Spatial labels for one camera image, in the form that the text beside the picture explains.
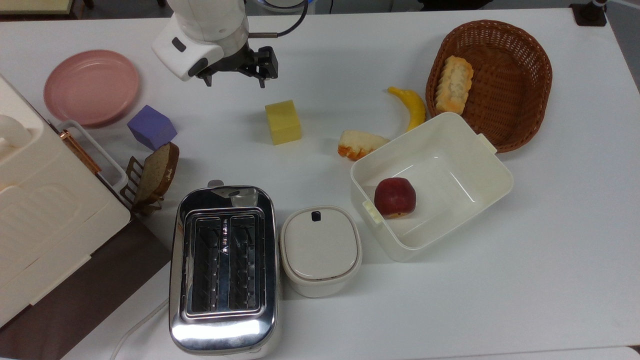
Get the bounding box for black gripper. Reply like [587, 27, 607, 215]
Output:
[194, 43, 280, 90]

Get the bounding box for yellow banana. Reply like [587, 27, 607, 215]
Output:
[387, 86, 428, 134]

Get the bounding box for white plastic container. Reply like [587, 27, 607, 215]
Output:
[349, 111, 515, 263]

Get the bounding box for yellow foam cube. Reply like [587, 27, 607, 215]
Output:
[264, 99, 303, 146]

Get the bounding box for purple foam cube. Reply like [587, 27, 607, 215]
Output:
[126, 104, 179, 151]

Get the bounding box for brown bread slice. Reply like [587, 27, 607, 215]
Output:
[133, 141, 181, 204]

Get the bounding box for orange crusted cake slice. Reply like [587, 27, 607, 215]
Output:
[337, 130, 391, 162]

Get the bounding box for pink plate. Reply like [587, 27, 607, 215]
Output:
[43, 49, 141, 128]

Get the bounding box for wooden toast rack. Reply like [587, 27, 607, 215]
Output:
[122, 155, 166, 217]

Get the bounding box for cream chrome toaster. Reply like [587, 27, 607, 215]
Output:
[168, 180, 282, 359]

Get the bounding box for small cream lidded bin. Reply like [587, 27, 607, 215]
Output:
[279, 205, 363, 299]

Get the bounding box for red apple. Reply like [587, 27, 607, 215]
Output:
[373, 177, 417, 220]

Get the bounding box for long yellow bread loaf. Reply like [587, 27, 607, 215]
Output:
[434, 55, 475, 116]

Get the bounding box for brown wicker basket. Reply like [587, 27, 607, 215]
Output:
[425, 19, 554, 154]

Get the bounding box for dark brown drawer base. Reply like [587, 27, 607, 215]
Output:
[0, 217, 174, 360]

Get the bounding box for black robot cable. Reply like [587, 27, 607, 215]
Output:
[247, 0, 310, 39]

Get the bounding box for white drawer handle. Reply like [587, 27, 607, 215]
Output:
[55, 119, 129, 194]

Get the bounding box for copper cabinet door handle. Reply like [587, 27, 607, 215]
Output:
[59, 128, 104, 175]

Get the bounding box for white toaster power cable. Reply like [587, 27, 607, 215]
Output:
[108, 298, 171, 360]

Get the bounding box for black clamp post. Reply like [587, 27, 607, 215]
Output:
[569, 0, 609, 27]

